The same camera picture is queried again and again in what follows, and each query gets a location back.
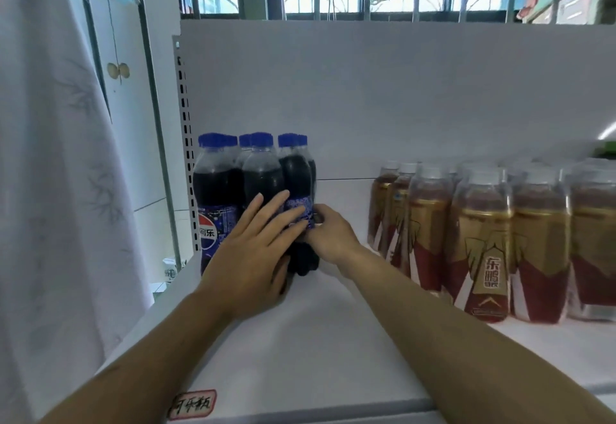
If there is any white metal shelf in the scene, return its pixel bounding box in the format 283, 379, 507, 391
96, 19, 616, 424

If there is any row of amber drink bottles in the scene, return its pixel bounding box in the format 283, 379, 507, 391
366, 157, 616, 326

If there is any white panelled door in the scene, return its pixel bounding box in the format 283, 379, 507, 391
58, 0, 189, 266

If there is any white bamboo print curtain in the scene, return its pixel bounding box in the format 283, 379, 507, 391
0, 0, 155, 424

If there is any group of blue-capped cola bottles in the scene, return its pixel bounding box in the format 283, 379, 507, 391
192, 132, 290, 276

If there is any red-bordered shelf label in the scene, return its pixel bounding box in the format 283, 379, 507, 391
166, 389, 219, 421

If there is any person's left hand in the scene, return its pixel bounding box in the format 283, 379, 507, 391
197, 190, 311, 322

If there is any person's right hand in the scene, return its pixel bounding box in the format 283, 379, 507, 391
303, 204, 372, 271

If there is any person's left forearm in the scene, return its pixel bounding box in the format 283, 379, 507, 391
43, 294, 234, 424

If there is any person's right forearm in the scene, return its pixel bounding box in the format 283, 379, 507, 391
345, 246, 616, 424

